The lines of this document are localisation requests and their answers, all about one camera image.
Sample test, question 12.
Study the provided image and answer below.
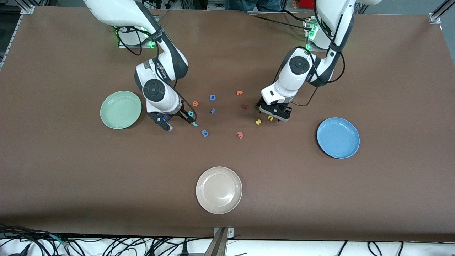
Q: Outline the black cable across table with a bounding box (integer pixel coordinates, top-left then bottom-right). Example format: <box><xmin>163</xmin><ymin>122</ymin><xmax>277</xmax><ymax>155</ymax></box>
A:
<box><xmin>249</xmin><ymin>11</ymin><xmax>313</xmax><ymax>29</ymax></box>

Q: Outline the teal floor cable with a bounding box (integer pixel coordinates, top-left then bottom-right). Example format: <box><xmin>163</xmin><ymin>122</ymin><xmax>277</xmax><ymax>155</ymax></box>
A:
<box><xmin>48</xmin><ymin>234</ymin><xmax>70</xmax><ymax>247</ymax></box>

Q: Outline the metal table edge bracket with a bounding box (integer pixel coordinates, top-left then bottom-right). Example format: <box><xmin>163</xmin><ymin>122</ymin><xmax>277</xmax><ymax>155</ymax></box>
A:
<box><xmin>213</xmin><ymin>227</ymin><xmax>234</xmax><ymax>239</ymax></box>

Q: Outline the aluminium table leg profile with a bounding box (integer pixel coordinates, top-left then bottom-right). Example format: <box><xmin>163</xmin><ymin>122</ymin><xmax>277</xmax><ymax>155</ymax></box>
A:
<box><xmin>204</xmin><ymin>228</ymin><xmax>228</xmax><ymax>256</ymax></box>

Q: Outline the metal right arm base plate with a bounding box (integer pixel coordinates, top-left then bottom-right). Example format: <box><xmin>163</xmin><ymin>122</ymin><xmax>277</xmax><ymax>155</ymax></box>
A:
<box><xmin>118</xmin><ymin>14</ymin><xmax>159</xmax><ymax>49</ymax></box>

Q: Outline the black floor cable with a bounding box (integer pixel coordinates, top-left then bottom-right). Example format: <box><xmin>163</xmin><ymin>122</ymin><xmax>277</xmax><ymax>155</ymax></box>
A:
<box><xmin>0</xmin><ymin>223</ymin><xmax>50</xmax><ymax>256</ymax></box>
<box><xmin>103</xmin><ymin>238</ymin><xmax>153</xmax><ymax>256</ymax></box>
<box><xmin>368</xmin><ymin>241</ymin><xmax>384</xmax><ymax>256</ymax></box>

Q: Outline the person in blue jeans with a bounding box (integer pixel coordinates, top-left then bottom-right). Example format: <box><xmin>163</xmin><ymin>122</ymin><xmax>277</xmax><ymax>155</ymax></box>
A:
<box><xmin>225</xmin><ymin>0</ymin><xmax>282</xmax><ymax>12</ymax></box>

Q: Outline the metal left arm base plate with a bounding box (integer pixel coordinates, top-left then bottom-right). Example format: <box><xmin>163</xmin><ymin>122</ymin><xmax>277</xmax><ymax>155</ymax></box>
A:
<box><xmin>304</xmin><ymin>16</ymin><xmax>322</xmax><ymax>52</ymax></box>

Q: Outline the pale green plate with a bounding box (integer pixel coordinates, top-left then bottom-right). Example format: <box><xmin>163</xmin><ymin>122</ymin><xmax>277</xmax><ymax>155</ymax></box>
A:
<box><xmin>100</xmin><ymin>91</ymin><xmax>142</xmax><ymax>129</ymax></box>

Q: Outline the beige plate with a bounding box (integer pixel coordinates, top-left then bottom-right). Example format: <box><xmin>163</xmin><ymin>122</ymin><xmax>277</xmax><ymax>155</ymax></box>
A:
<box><xmin>196</xmin><ymin>166</ymin><xmax>243</xmax><ymax>214</ymax></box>

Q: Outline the aluminium frame profile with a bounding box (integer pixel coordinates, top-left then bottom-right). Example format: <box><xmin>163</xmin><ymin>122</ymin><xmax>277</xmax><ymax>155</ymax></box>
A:
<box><xmin>428</xmin><ymin>0</ymin><xmax>455</xmax><ymax>25</ymax></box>
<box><xmin>20</xmin><ymin>0</ymin><xmax>36</xmax><ymax>15</ymax></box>

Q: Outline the blue plate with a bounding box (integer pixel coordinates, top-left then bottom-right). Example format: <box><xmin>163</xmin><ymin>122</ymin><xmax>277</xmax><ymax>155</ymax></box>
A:
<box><xmin>317</xmin><ymin>117</ymin><xmax>360</xmax><ymax>159</ymax></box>

